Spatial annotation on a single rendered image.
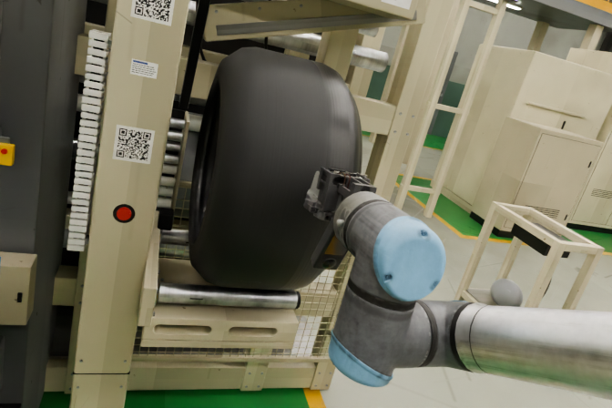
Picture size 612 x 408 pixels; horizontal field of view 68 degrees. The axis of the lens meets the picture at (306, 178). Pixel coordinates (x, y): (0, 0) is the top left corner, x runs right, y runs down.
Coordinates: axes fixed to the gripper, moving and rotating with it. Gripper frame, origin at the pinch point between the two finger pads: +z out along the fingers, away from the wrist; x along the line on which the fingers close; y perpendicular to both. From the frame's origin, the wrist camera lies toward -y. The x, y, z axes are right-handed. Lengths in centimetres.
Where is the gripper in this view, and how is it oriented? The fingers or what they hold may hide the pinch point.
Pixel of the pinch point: (315, 195)
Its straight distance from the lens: 86.9
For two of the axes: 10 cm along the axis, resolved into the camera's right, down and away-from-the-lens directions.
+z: -2.9, -2.4, 9.3
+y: 2.1, -9.6, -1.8
